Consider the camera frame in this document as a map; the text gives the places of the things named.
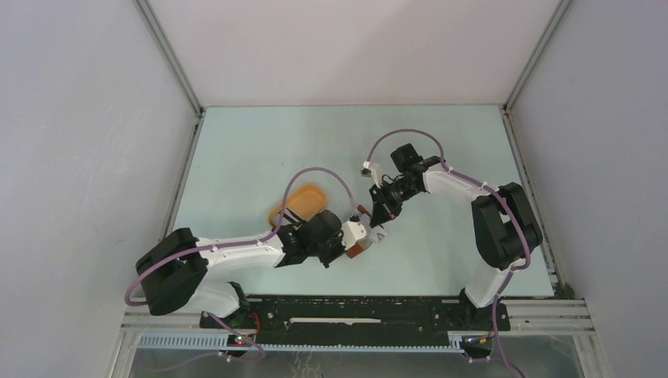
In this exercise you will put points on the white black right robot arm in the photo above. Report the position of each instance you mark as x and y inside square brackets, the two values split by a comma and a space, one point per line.
[505, 227]

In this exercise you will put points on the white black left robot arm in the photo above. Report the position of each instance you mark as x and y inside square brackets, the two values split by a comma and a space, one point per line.
[184, 271]

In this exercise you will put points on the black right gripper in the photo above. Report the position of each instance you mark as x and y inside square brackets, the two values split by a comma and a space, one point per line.
[380, 214]

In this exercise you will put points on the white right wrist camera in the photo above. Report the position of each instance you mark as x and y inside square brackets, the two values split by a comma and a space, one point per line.
[373, 171]

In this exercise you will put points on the brown leather card holder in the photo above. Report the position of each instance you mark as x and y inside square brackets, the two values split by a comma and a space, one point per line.
[360, 213]

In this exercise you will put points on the white striped credit cards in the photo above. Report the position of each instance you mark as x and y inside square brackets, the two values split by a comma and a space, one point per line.
[377, 234]

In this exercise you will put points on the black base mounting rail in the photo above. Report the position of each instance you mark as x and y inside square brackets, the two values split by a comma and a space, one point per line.
[365, 321]

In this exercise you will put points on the orange plastic tray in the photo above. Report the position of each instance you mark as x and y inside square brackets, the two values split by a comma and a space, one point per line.
[304, 203]

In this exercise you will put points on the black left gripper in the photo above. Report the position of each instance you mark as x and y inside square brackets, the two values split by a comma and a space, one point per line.
[339, 250]

